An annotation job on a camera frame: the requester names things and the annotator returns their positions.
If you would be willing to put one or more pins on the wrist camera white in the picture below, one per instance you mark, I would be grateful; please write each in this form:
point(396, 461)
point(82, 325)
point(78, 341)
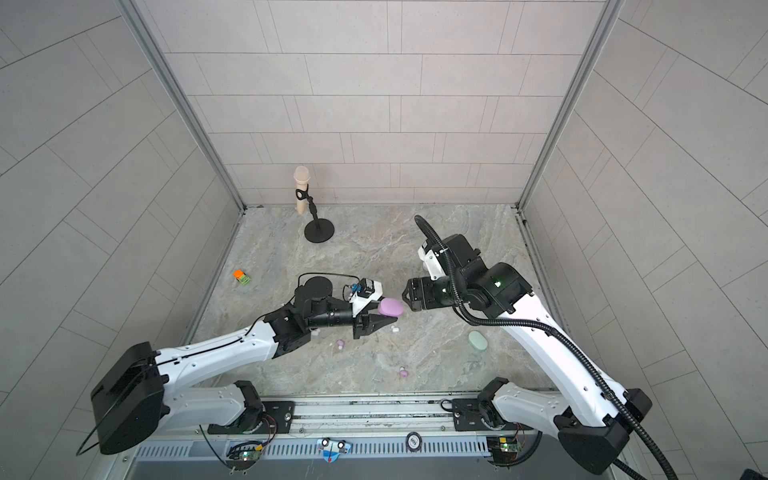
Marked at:
point(431, 262)
point(365, 292)

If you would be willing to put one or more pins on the black microphone stand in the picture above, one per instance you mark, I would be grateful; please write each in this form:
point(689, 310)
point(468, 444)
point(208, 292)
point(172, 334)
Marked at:
point(318, 230)

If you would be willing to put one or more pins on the purple earbud case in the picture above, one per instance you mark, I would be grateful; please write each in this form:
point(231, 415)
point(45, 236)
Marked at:
point(391, 307)

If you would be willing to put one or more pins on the left green circuit board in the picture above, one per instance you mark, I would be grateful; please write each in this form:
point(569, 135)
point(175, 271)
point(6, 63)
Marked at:
point(245, 455)

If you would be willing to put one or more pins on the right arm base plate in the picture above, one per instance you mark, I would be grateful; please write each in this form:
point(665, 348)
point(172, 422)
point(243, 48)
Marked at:
point(469, 414)

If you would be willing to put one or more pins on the right green circuit board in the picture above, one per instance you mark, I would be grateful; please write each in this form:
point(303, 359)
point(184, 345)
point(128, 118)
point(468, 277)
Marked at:
point(503, 450)

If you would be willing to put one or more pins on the orange green small toy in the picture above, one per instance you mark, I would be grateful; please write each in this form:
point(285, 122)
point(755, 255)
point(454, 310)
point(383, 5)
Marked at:
point(241, 277)

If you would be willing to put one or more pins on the beige microphone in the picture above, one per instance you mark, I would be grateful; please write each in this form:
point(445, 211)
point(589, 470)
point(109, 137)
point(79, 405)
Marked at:
point(301, 177)

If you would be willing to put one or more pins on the mint green earbud case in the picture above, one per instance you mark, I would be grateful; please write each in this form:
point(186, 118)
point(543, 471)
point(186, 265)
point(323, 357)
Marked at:
point(478, 341)

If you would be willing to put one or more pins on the blue white clip gadget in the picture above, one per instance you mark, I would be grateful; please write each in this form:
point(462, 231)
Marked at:
point(331, 449)

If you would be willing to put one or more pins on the green circuit board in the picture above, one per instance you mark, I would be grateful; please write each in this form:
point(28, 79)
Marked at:
point(503, 450)
point(245, 455)

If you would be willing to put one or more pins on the aluminium front rail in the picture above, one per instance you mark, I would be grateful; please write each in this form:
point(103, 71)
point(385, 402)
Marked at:
point(372, 414)

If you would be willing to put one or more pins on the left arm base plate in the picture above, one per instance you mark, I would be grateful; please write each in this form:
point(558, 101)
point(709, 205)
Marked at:
point(272, 417)

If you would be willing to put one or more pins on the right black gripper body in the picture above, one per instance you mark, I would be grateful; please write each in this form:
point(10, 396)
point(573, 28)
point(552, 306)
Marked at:
point(438, 293)

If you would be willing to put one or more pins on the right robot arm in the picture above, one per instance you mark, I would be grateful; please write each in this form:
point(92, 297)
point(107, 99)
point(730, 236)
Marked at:
point(590, 414)

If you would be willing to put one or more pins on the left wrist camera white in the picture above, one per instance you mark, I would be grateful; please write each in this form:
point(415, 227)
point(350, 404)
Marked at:
point(365, 292)

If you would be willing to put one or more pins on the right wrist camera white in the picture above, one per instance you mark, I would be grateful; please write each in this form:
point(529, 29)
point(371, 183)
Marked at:
point(431, 262)

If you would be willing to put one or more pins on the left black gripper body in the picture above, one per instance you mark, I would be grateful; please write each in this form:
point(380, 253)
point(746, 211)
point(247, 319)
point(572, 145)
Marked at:
point(357, 324)

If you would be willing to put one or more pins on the small black round disc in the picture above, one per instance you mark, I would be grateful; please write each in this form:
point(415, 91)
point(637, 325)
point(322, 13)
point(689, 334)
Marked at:
point(413, 442)

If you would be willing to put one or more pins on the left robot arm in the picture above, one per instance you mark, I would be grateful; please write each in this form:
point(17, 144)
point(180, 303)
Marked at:
point(150, 389)

